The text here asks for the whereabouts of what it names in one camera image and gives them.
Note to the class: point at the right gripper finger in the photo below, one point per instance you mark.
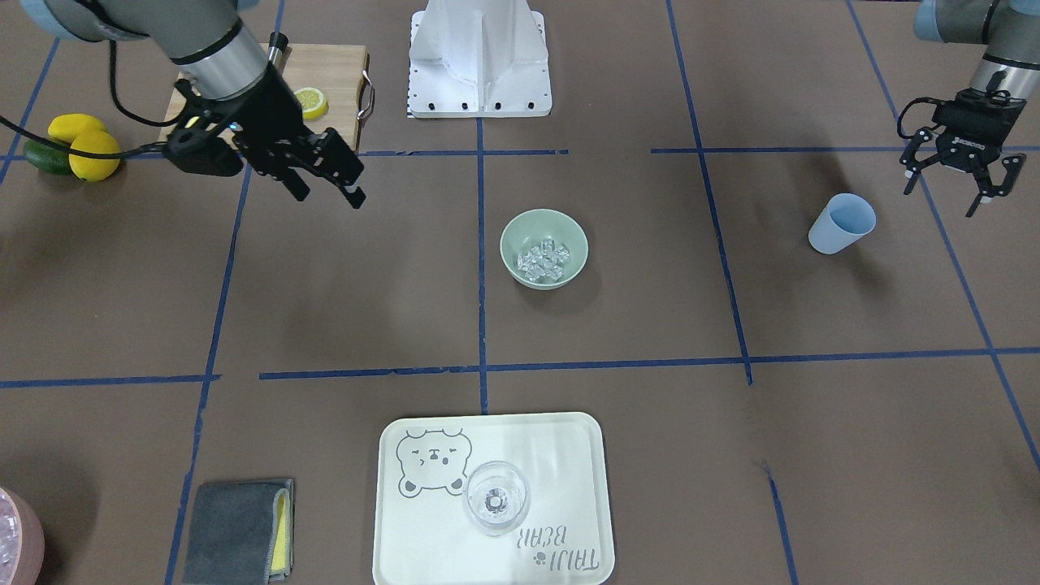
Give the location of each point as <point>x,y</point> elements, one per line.
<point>339,164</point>
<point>297,186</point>

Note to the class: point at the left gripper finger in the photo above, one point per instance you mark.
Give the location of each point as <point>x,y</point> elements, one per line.
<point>984,196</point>
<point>913,176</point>

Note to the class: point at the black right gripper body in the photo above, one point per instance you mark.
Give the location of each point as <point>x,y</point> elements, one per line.
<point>272,127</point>

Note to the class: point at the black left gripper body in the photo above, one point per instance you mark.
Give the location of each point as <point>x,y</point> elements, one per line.
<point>967,141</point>

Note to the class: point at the light blue plastic cup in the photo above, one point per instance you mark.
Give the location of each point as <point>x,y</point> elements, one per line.
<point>844,220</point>

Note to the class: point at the green ceramic bowl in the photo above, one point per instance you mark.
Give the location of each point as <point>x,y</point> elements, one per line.
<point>534,225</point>

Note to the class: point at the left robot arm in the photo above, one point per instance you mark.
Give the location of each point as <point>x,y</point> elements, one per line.
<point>1009,33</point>

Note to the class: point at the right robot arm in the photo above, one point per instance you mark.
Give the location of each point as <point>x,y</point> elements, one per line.
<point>206,40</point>

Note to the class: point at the ice cubes in green bowl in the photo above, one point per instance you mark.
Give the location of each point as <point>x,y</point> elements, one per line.
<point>544,262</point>

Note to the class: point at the lemon half slice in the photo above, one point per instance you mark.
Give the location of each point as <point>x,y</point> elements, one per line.
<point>313,103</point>

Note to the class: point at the wooden cutting board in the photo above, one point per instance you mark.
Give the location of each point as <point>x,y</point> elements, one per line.
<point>338,71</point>

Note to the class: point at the steel muddler black cap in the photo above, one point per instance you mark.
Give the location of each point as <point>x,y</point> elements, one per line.
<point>278,49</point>

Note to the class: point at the green avocado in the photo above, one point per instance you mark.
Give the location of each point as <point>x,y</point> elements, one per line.
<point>46,158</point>

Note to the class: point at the grey and yellow cloth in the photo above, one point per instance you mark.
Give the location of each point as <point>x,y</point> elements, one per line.
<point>241,532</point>

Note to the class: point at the cream bear tray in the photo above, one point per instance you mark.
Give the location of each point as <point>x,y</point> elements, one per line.
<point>424,536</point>

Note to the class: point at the clear wine glass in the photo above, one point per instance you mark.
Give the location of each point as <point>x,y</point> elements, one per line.
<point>497,498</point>

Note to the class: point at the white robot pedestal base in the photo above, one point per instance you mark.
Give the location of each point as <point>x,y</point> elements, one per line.
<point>478,59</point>

